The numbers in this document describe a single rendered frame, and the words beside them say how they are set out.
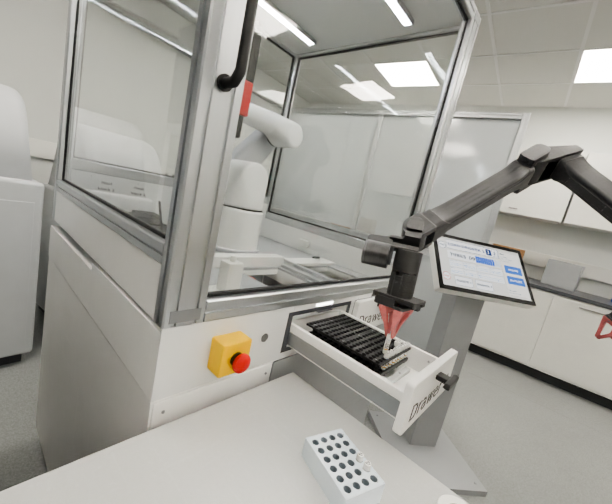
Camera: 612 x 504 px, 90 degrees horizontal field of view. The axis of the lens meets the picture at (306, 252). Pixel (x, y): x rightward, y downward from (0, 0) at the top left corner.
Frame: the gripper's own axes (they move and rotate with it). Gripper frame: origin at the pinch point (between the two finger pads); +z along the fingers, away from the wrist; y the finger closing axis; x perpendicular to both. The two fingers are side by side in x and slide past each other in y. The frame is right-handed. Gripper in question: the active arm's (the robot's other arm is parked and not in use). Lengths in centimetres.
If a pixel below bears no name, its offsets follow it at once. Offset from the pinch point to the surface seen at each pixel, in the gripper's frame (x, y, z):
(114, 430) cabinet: 41, 40, 32
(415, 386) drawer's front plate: 8.7, -10.5, 4.6
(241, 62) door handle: 39, 16, -43
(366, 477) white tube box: 20.2, -9.7, 17.5
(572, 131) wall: -373, 4, -165
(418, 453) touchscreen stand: -101, 11, 90
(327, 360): 7.5, 10.3, 9.6
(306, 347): 7.5, 17.1, 9.3
